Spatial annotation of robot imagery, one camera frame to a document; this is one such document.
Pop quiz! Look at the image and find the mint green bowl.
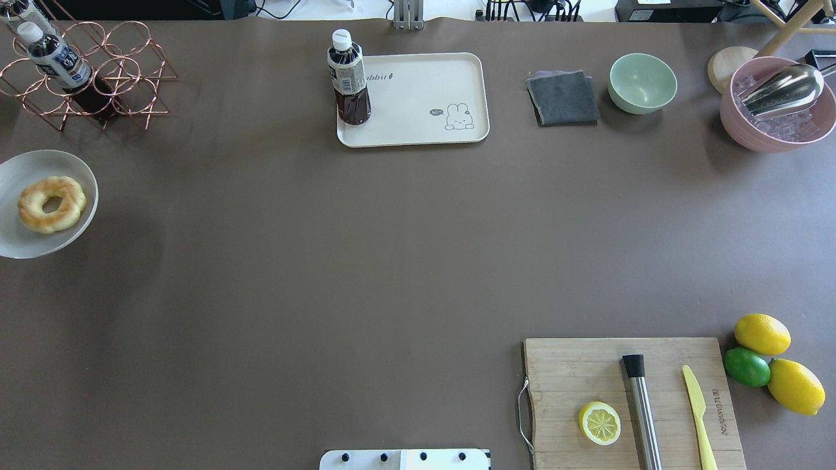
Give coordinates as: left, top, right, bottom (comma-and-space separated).
608, 53, 678, 115

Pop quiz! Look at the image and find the yellow lemon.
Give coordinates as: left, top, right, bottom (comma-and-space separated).
767, 359, 826, 416
733, 313, 792, 355

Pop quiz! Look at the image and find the pink bowl with ice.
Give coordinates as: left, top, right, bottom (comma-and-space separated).
720, 57, 835, 153

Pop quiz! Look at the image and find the steel ice scoop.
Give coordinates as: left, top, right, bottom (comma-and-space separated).
741, 63, 825, 120

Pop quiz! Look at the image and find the green lime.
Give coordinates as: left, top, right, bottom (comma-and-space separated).
723, 346, 771, 388

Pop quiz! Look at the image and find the half lemon slice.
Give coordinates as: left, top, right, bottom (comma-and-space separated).
577, 401, 621, 446

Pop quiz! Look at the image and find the steel cylindrical muddler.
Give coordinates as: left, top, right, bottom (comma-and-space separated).
622, 354, 663, 469

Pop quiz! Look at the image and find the dark tea bottle on tray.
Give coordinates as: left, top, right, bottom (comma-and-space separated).
327, 29, 372, 125

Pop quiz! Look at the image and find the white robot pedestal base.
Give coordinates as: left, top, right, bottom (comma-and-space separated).
319, 447, 492, 469

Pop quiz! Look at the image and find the bottle lying in rack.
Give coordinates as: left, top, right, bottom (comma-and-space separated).
17, 22, 118, 122

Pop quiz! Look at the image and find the white round plate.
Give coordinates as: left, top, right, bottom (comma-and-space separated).
1, 149, 99, 259

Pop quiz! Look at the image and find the wooden cutting board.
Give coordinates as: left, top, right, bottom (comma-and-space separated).
524, 338, 747, 469

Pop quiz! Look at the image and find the yellow lemon lower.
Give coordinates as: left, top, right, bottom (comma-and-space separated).
767, 359, 826, 416

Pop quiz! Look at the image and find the wooden mug tree stand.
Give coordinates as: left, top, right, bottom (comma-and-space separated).
707, 1, 834, 93

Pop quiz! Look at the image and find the glazed ring donut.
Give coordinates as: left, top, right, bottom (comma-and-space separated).
18, 176, 86, 234

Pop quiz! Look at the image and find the yellow lemon upper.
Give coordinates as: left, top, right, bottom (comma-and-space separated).
733, 313, 792, 355

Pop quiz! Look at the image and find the yellow plastic knife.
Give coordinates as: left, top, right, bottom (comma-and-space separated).
682, 365, 718, 470

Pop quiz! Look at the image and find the copper wire bottle rack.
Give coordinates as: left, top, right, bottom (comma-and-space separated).
2, 1, 178, 131

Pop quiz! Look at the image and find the aluminium frame post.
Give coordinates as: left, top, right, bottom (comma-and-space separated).
392, 0, 426, 31

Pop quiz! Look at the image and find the grey folded cloth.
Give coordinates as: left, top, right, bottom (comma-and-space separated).
526, 70, 600, 126

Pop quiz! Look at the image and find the cream rabbit tray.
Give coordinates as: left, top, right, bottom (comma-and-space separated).
336, 52, 490, 147

